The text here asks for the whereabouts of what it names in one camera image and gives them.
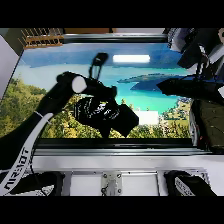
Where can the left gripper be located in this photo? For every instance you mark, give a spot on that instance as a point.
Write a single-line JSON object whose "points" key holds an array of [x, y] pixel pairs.
{"points": [[95, 111]]}

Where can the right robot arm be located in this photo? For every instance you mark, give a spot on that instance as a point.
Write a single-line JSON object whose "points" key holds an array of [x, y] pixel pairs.
{"points": [[186, 87]]}

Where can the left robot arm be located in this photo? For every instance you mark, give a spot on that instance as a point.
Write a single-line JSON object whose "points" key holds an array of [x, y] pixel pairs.
{"points": [[20, 140]]}

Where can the dark garment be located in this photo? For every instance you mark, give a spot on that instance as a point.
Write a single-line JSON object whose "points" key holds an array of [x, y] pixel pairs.
{"points": [[211, 123]]}

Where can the brown wooden rack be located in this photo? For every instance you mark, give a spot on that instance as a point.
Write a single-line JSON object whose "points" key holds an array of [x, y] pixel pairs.
{"points": [[43, 40]]}

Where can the silver frame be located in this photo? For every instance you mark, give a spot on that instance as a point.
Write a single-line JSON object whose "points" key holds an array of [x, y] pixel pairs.
{"points": [[133, 156]]}

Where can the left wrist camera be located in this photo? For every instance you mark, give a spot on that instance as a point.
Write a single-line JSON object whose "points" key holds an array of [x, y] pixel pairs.
{"points": [[100, 59]]}

